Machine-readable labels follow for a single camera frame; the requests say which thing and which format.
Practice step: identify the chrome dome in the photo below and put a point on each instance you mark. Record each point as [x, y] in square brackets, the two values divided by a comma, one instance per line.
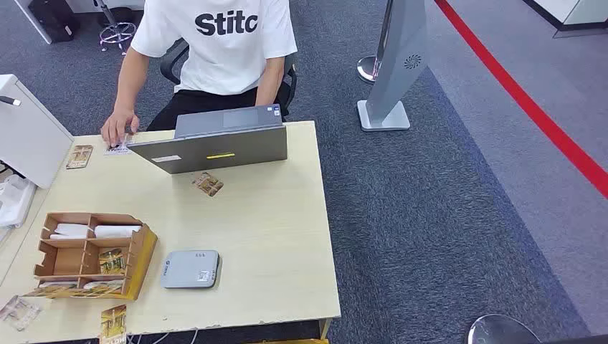
[499, 332]

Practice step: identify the yellow floor tape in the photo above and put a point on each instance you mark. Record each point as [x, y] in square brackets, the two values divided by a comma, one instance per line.
[290, 341]

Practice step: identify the chrome stool base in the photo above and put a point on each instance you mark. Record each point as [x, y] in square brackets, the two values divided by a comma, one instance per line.
[116, 33]

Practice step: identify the black office chair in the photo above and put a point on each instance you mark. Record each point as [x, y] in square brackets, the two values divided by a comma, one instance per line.
[171, 59]

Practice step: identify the person's right hand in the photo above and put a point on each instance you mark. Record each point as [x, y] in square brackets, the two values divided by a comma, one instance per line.
[119, 126]

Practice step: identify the chrome stanchion base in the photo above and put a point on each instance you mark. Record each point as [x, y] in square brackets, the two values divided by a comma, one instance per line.
[366, 69]

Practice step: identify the pale printed card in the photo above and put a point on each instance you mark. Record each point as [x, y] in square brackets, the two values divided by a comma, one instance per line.
[57, 285]
[20, 313]
[102, 285]

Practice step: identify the gold key card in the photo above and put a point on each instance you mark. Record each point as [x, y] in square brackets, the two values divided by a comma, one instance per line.
[208, 184]
[114, 325]
[79, 157]
[112, 262]

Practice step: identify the cardboard organizer box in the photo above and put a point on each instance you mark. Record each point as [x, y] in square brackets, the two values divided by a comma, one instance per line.
[138, 256]

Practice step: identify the person's right forearm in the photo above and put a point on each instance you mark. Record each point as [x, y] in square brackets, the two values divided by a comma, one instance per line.
[130, 85]

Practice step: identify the white cabinet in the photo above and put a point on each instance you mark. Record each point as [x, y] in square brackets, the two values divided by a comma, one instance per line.
[579, 9]

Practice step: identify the white card stack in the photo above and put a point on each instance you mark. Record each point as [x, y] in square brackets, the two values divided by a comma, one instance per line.
[71, 230]
[116, 231]

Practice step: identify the grey laptop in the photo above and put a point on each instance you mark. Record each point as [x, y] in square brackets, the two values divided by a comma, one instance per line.
[214, 147]

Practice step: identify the white plastic tray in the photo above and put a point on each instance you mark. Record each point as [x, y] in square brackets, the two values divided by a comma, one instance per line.
[14, 199]

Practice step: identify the person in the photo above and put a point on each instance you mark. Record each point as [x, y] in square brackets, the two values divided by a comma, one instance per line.
[228, 57]

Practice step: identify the pale ID card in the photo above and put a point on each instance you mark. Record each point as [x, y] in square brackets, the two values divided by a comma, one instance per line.
[119, 150]

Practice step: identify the dark grey lever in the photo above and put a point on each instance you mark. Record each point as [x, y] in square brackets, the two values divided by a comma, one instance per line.
[9, 100]

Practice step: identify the grey card reader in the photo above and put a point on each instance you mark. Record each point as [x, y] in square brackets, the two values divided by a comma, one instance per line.
[190, 269]

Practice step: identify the white box device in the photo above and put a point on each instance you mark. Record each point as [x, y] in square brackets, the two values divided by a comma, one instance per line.
[28, 137]

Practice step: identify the person's left forearm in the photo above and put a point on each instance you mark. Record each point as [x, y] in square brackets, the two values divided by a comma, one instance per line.
[268, 83]

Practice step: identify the black bag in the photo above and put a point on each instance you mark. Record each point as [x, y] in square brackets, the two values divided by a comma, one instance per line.
[52, 19]

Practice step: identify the grey kiosk stand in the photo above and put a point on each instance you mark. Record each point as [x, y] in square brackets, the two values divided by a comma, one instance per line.
[399, 52]

